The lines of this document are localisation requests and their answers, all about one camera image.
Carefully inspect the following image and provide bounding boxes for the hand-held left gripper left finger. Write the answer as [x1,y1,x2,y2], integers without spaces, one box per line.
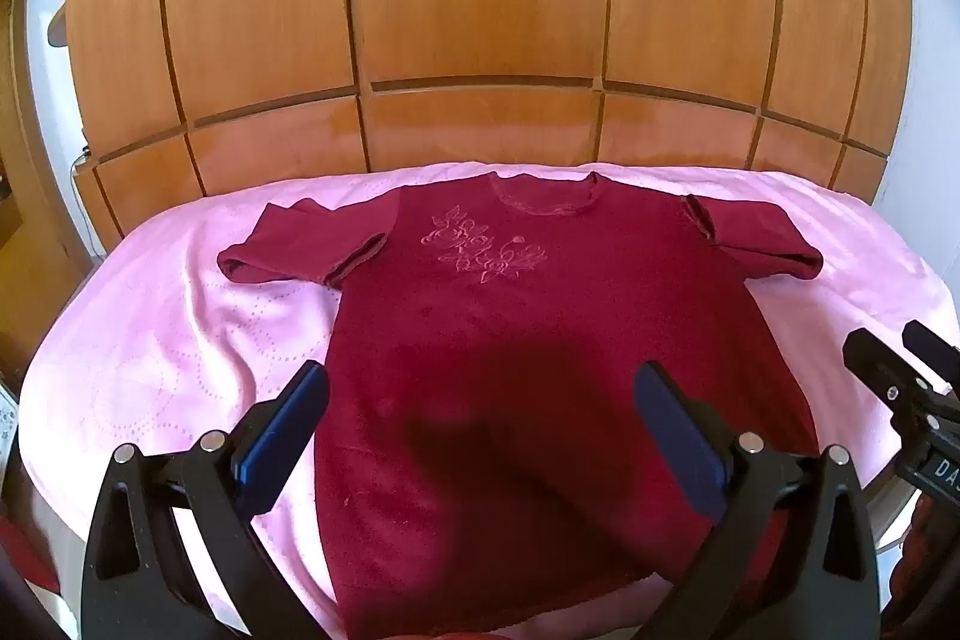
[79,360,332,640]

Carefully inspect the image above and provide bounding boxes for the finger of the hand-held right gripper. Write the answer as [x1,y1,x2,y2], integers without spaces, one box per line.
[902,320,960,390]
[842,328,940,417]

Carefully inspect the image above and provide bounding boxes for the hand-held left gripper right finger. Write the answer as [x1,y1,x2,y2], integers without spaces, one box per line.
[633,363,881,640]

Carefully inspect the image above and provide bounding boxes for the dark red embroidered t-shirt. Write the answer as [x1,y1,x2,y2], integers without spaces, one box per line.
[216,169,824,636]

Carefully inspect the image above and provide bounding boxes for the pink dotted bedsheet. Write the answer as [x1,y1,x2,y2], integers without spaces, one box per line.
[16,160,947,640]

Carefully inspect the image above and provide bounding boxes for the red cloth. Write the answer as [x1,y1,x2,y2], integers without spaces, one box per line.
[0,512,65,600]

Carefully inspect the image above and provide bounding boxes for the wooden panelled wardrobe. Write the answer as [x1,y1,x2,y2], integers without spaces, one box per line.
[64,0,917,251]

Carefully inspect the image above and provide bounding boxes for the wooden door frame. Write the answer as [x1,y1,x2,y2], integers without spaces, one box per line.
[0,0,102,311]

